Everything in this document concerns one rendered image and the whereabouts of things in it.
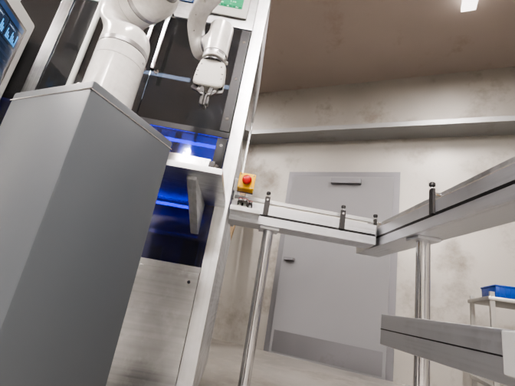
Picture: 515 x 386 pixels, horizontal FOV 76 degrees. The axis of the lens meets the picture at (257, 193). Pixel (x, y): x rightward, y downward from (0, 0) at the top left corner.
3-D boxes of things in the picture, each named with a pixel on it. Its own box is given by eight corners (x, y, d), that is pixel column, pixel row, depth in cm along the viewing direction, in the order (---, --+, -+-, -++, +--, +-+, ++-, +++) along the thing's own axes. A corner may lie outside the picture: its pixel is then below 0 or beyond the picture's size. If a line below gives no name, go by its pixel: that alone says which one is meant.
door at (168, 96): (136, 116, 151) (168, 17, 168) (229, 134, 151) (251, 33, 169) (136, 116, 150) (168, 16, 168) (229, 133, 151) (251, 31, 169)
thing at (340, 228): (227, 217, 148) (234, 184, 152) (227, 224, 162) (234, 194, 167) (377, 244, 149) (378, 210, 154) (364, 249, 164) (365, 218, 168)
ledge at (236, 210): (229, 216, 153) (230, 212, 153) (257, 221, 153) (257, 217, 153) (229, 208, 139) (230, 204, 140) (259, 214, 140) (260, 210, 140)
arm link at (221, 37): (196, 52, 114) (217, 44, 109) (204, 22, 118) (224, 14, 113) (211, 67, 121) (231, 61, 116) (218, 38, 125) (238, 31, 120)
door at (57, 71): (34, 98, 150) (77, -1, 168) (136, 116, 151) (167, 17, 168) (33, 97, 149) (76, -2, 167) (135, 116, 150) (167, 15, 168)
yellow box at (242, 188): (237, 191, 149) (239, 177, 151) (252, 194, 149) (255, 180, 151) (237, 187, 141) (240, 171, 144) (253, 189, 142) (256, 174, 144)
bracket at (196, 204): (191, 233, 135) (198, 203, 139) (198, 234, 135) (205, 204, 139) (178, 213, 103) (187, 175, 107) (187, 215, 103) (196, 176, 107)
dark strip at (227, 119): (209, 174, 144) (242, 31, 168) (220, 176, 144) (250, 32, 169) (209, 173, 143) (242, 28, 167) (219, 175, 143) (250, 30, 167)
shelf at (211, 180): (68, 184, 146) (70, 180, 146) (224, 212, 147) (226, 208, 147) (-7, 133, 100) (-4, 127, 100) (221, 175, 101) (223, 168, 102)
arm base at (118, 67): (96, 89, 66) (123, 18, 72) (35, 99, 74) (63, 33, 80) (156, 136, 83) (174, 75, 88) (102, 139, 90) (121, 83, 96)
